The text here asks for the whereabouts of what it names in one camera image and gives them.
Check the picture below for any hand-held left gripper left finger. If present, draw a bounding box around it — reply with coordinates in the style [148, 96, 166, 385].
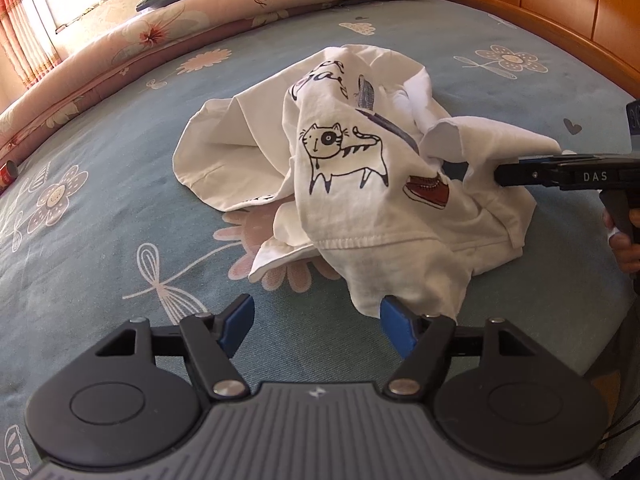
[95, 294, 256, 401]

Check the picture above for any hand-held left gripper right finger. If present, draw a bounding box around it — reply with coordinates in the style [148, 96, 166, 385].
[380, 296, 538, 396]

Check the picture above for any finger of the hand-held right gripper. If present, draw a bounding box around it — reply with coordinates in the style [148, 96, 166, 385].
[492, 157, 563, 190]

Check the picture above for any white printed long-sleeve shirt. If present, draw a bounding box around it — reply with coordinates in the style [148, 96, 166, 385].
[172, 46, 563, 322]

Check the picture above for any person's right hand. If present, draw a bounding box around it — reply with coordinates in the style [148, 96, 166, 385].
[602, 210, 640, 275]

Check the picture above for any wooden headboard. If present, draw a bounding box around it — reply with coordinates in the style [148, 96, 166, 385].
[400, 0, 640, 103]

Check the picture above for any blue floral bed sheet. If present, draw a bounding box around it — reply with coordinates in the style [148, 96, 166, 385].
[0, 0, 640, 480]

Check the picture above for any pink floral folded quilt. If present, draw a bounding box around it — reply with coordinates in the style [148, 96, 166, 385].
[0, 0, 426, 161]

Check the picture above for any pink striped curtain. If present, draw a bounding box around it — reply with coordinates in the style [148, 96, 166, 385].
[0, 0, 37, 98]

